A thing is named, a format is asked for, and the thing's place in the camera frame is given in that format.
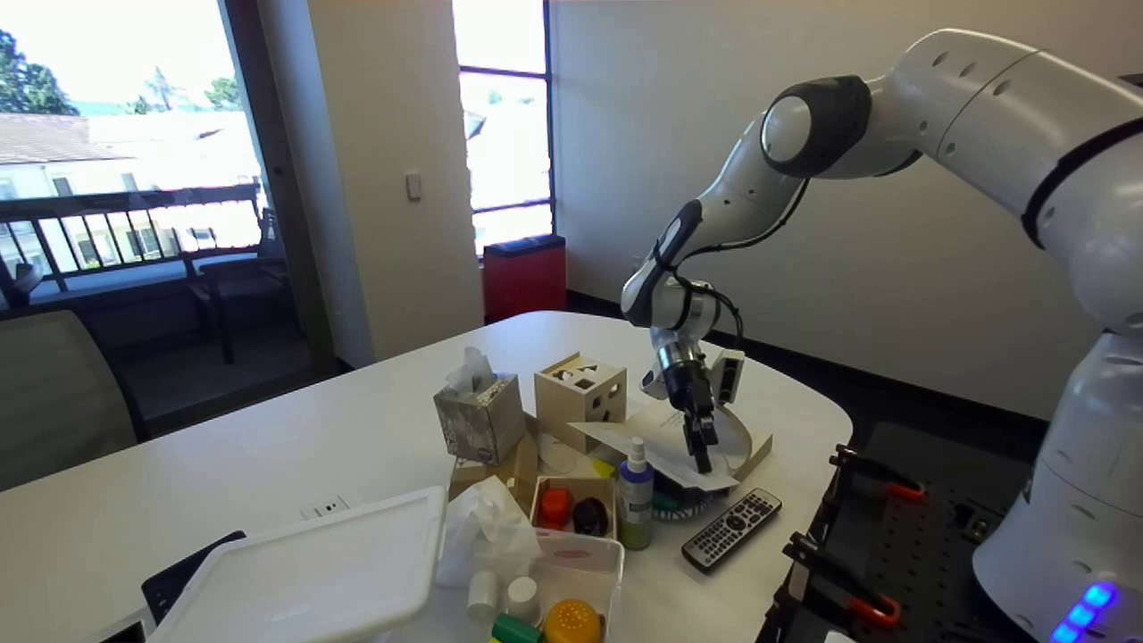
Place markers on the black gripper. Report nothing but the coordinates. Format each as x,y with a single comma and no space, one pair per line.
692,373

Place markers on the blue textbook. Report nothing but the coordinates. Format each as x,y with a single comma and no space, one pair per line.
733,450

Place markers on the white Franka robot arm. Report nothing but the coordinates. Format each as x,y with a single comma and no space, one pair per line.
1013,109

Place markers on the patterned rim plate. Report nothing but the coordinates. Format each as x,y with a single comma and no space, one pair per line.
669,510

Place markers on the small blue cap bottle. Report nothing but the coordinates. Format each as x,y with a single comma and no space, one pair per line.
638,494

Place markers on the black remote control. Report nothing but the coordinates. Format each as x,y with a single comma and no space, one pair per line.
733,532

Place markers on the wooden shape sorter cube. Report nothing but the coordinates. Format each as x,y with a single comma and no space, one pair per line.
580,396

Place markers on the black toy piece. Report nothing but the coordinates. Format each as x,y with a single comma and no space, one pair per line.
590,517

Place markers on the red toy piece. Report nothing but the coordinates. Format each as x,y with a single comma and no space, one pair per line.
556,504

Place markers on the clear plastic container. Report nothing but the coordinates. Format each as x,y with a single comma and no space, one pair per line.
590,565

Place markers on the black orange clamp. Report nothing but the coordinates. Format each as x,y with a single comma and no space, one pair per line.
840,583
880,473

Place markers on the grey tissue box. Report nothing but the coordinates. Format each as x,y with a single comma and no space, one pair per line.
481,420

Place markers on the yellowish round toy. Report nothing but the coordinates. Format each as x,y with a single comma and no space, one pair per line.
573,622

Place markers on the crumpled clear plastic bag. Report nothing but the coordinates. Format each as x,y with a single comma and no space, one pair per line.
486,532

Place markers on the red bin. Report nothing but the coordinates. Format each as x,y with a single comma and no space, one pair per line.
524,279

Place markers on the white plastic cylinder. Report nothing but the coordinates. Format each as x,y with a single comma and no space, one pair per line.
520,598
481,590

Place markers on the green toy piece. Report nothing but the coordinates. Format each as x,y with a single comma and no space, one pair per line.
515,631

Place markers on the black perforated base board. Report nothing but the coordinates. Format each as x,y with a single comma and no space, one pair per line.
942,559

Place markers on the white plastic bin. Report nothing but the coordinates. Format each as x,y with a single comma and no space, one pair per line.
308,572

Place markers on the black balcony chair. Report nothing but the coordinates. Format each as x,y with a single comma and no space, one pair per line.
236,290

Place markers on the balcony railing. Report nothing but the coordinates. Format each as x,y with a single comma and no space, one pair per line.
119,202

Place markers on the grey office chair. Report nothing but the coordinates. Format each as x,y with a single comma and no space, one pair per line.
59,397

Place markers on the white light switch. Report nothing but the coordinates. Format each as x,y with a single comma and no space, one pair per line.
411,189

